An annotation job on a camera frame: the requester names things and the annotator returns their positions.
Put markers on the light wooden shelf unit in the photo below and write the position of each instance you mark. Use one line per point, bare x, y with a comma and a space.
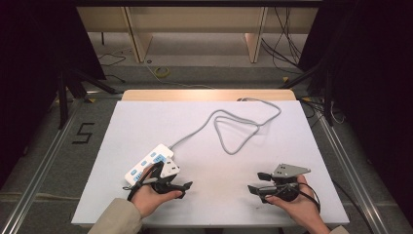
195, 19

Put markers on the aluminium floor rail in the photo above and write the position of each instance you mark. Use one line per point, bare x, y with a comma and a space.
39, 172
354, 185

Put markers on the person's right hand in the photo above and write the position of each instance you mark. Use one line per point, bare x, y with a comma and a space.
300, 208

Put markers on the person's left hand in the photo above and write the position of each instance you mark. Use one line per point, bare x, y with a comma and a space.
149, 198

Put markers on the white power strip blue sockets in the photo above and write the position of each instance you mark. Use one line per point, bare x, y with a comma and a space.
146, 161

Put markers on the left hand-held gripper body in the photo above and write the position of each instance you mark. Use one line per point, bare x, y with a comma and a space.
169, 168

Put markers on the yellow tape roll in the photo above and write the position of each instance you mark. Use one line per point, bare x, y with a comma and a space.
161, 71

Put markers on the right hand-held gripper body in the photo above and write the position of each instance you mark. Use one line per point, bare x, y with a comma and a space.
287, 182

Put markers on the black metal stand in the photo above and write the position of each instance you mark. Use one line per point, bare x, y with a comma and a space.
328, 97
63, 97

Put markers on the white table mat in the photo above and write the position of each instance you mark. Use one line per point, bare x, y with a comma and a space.
211, 182

